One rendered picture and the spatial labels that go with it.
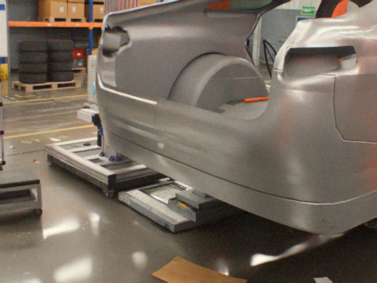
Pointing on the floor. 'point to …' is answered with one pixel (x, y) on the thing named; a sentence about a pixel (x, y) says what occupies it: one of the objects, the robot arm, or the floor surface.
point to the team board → (5, 40)
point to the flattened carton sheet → (192, 273)
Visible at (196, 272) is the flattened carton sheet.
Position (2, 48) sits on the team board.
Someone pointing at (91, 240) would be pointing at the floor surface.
